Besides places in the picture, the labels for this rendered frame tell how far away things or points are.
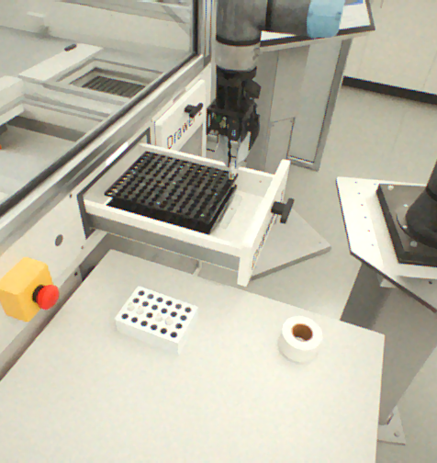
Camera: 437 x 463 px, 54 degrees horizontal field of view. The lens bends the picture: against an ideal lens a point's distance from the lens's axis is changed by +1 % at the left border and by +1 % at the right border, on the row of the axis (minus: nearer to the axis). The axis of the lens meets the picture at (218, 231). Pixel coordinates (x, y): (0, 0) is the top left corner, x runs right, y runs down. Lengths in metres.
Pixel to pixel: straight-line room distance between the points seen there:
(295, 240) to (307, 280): 0.23
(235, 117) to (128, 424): 0.53
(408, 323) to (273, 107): 0.96
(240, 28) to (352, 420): 0.63
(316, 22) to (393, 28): 2.98
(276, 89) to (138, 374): 1.24
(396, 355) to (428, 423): 0.48
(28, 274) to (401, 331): 0.89
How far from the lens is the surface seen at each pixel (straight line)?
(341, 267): 2.06
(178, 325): 0.76
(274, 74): 1.68
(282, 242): 2.05
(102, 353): 0.78
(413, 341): 1.25
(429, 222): 1.03
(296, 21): 0.71
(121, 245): 1.07
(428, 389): 1.81
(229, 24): 0.73
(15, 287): 0.71
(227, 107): 0.77
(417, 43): 3.70
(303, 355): 0.76
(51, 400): 0.76
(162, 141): 1.07
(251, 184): 0.96
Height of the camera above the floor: 1.41
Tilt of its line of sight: 42 degrees down
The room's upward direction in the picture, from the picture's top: 4 degrees clockwise
